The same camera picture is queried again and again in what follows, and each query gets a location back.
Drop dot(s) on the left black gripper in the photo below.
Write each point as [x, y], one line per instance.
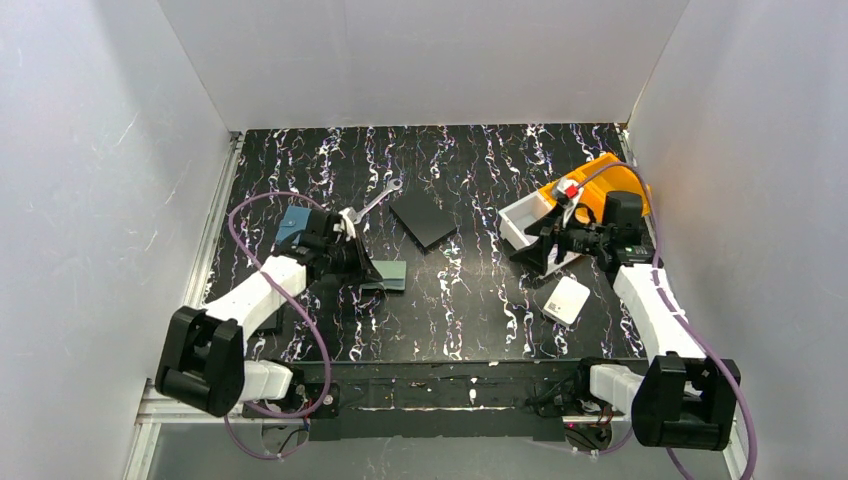
[357, 253]

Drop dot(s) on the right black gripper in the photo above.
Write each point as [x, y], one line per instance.
[553, 240]

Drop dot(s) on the green card holder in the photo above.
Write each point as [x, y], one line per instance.
[394, 274]

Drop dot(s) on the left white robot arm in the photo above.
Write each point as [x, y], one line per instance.
[203, 362]

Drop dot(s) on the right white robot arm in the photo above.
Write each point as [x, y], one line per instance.
[687, 398]

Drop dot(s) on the blue card wallet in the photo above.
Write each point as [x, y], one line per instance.
[293, 224]

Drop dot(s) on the white plastic bin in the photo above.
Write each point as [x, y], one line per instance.
[519, 215]

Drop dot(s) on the white square box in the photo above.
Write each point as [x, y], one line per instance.
[566, 301]

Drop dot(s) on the silver wrench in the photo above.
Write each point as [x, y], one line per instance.
[392, 186]

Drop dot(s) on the black square plate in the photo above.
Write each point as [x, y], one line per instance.
[423, 219]

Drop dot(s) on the orange plastic bin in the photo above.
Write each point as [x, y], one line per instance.
[614, 179]
[584, 214]

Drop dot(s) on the black flat notebook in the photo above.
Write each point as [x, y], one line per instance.
[273, 324]

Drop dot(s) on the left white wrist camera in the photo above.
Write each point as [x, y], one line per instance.
[346, 226]

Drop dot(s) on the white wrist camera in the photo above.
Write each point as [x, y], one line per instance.
[566, 192]
[346, 226]

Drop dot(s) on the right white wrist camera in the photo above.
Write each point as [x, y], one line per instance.
[566, 192]

